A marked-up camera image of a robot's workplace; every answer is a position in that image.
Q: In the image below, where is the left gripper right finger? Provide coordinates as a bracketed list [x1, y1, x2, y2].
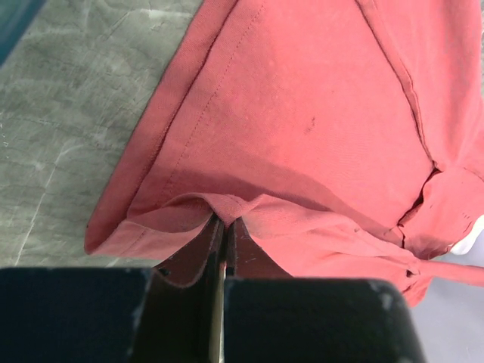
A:
[223, 219, 425, 362]

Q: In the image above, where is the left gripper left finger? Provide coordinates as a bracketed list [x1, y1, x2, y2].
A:
[1, 217, 224, 362]

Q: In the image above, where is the salmon pink t shirt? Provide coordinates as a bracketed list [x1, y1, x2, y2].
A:
[85, 1, 483, 305]

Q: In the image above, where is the teal plastic basket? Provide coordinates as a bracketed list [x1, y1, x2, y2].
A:
[0, 0, 46, 66]

